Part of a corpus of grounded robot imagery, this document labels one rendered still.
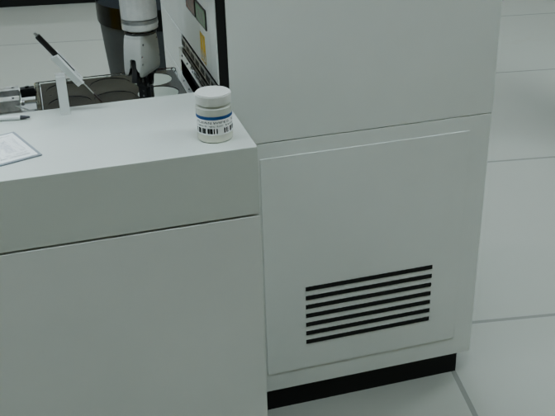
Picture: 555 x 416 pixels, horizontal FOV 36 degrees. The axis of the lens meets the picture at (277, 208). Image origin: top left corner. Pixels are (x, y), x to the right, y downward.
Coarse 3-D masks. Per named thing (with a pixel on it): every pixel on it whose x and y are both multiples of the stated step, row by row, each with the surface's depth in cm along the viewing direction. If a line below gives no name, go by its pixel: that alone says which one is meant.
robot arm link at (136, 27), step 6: (156, 18) 198; (126, 24) 196; (132, 24) 195; (138, 24) 195; (144, 24) 195; (150, 24) 196; (156, 24) 198; (126, 30) 196; (132, 30) 196; (138, 30) 196; (144, 30) 196; (150, 30) 197
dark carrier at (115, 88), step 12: (156, 72) 227; (168, 72) 227; (48, 84) 221; (72, 84) 220; (96, 84) 220; (108, 84) 220; (120, 84) 219; (132, 84) 219; (168, 84) 218; (180, 84) 218; (48, 96) 213; (72, 96) 212; (84, 96) 212; (108, 96) 212; (120, 96) 212; (132, 96) 211; (48, 108) 205
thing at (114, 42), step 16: (96, 0) 384; (112, 0) 400; (112, 16) 367; (160, 16) 361; (112, 32) 373; (160, 32) 365; (112, 48) 378; (160, 48) 369; (112, 64) 385; (160, 64) 373
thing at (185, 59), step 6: (180, 48) 232; (180, 54) 232; (186, 54) 226; (180, 60) 234; (186, 60) 224; (180, 66) 235; (186, 66) 234; (192, 66) 217; (186, 72) 234; (192, 72) 217; (198, 72) 213; (186, 78) 231; (198, 78) 210; (204, 78) 208; (186, 84) 230; (192, 84) 226; (198, 84) 211; (204, 84) 205; (192, 90) 222
